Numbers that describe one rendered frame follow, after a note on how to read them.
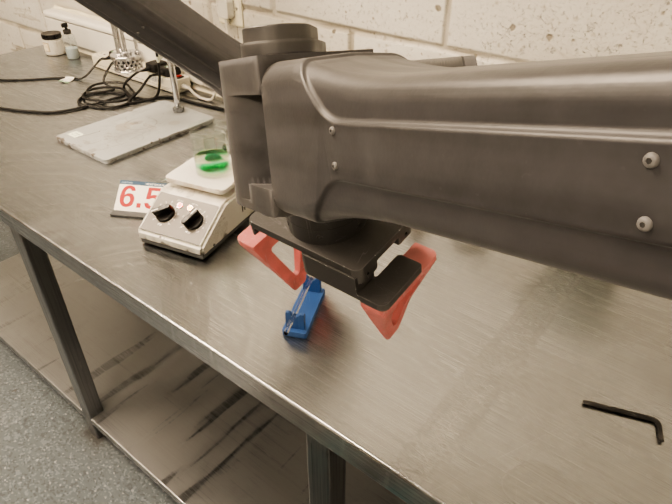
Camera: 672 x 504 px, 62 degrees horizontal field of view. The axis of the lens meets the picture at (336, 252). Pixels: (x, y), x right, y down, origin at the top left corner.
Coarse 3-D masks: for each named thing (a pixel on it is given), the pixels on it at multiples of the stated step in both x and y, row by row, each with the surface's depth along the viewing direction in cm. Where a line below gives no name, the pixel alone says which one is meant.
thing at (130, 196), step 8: (128, 184) 102; (120, 192) 102; (128, 192) 102; (136, 192) 102; (144, 192) 102; (152, 192) 101; (120, 200) 102; (128, 200) 101; (136, 200) 101; (144, 200) 101; (152, 200) 101; (136, 208) 101; (144, 208) 101
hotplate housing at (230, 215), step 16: (160, 192) 94; (176, 192) 93; (192, 192) 93; (208, 192) 93; (224, 208) 90; (240, 208) 95; (224, 224) 91; (240, 224) 97; (144, 240) 93; (160, 240) 90; (176, 240) 89; (208, 240) 88; (224, 240) 93
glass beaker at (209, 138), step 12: (204, 120) 93; (216, 120) 93; (192, 132) 89; (204, 132) 94; (216, 132) 94; (192, 144) 91; (204, 144) 89; (216, 144) 90; (228, 144) 93; (204, 156) 91; (216, 156) 91; (228, 156) 93; (204, 168) 92; (216, 168) 92; (228, 168) 94
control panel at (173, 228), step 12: (156, 204) 93; (192, 204) 91; (204, 204) 91; (180, 216) 91; (204, 216) 90; (144, 228) 91; (156, 228) 91; (168, 228) 90; (180, 228) 90; (204, 228) 89; (192, 240) 88
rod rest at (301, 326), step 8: (312, 288) 81; (320, 288) 81; (312, 296) 80; (320, 296) 80; (296, 304) 79; (304, 304) 79; (312, 304) 79; (320, 304) 80; (288, 312) 74; (304, 312) 78; (312, 312) 78; (288, 320) 74; (296, 320) 74; (304, 320) 74; (312, 320) 77; (296, 328) 75; (304, 328) 75; (296, 336) 75; (304, 336) 74
